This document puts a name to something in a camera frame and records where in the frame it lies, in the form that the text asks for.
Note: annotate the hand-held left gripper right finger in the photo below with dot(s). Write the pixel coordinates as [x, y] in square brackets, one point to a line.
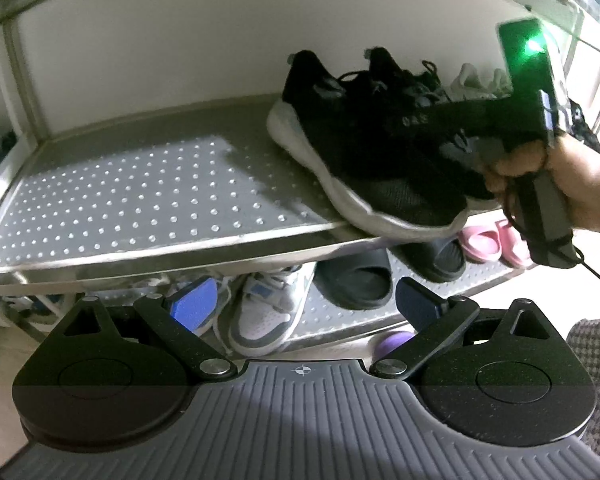
[417, 305]

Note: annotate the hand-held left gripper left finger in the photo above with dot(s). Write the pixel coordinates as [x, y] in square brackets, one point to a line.
[195, 305]

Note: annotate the purple slide sandal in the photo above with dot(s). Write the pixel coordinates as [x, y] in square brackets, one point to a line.
[392, 344]

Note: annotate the black sneaker light blue lining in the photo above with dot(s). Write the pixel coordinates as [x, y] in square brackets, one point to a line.
[405, 80]
[370, 180]

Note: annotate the metal shoe rack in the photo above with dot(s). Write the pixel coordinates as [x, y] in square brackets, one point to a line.
[130, 200]

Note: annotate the person's right hand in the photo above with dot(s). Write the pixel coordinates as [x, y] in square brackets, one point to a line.
[585, 185]

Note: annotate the black slide sandal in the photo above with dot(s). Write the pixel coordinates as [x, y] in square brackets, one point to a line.
[437, 260]
[355, 280]

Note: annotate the pink slide sandal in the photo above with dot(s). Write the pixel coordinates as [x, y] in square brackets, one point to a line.
[480, 242]
[515, 247]

